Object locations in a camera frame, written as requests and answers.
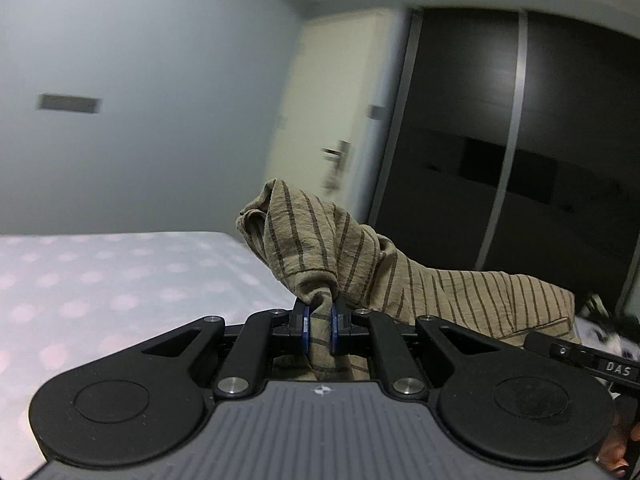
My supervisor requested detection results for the dark wardrobe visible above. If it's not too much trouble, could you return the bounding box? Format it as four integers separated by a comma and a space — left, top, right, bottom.
372, 7, 640, 321

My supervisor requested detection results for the door handle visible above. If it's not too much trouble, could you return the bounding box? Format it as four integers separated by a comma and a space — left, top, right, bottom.
321, 140, 352, 192

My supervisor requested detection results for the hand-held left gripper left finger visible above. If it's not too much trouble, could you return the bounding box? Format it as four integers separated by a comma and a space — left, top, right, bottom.
141, 300, 313, 402

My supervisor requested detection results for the polka-dot bed sheet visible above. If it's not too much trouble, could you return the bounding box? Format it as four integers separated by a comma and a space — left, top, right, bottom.
0, 231, 301, 480

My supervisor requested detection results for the person's right hand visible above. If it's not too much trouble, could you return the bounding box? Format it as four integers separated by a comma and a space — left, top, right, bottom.
597, 395, 640, 478

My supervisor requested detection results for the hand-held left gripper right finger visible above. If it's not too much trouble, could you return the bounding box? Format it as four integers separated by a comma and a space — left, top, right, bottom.
330, 297, 501, 402

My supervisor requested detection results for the tan striped shirt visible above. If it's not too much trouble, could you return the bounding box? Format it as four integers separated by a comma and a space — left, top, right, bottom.
236, 177, 578, 383

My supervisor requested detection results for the grey wall vent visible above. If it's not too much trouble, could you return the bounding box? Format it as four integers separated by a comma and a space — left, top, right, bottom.
37, 93, 104, 115

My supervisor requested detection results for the cream door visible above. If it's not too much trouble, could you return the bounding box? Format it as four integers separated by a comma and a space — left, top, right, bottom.
267, 10, 416, 233

